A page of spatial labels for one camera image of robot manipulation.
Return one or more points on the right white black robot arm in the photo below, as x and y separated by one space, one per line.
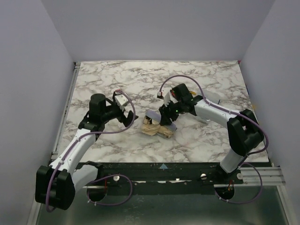
243 131

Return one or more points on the beige umbrella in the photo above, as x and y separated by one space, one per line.
151 127

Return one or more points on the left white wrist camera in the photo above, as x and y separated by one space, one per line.
122 100

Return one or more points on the aluminium frame rail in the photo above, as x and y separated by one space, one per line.
262 176

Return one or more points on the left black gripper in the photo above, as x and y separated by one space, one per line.
122 115

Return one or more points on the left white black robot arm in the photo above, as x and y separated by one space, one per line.
61 196

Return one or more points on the purple umbrella case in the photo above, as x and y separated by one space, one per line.
157 118

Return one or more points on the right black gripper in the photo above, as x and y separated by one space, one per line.
169 112

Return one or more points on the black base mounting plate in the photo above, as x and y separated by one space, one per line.
122 179

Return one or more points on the clear plastic box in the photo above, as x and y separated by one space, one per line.
211 96

